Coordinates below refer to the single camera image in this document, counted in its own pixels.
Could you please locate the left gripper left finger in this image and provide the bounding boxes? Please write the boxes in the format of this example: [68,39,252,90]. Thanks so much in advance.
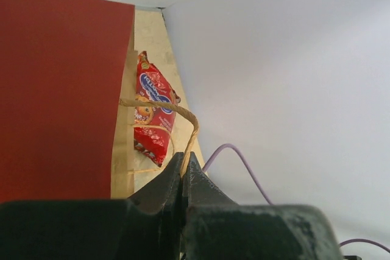
[1,153,183,259]

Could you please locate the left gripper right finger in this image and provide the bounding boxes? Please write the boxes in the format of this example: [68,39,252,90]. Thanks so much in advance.
[182,154,343,259]

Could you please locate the red cookie snack bag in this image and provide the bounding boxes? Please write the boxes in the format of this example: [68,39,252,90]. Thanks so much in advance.
[133,51,181,167]

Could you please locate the red brown paper bag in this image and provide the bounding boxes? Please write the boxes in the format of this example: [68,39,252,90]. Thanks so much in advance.
[0,0,200,202]

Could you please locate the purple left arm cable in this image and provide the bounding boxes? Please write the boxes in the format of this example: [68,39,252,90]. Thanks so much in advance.
[201,143,390,255]

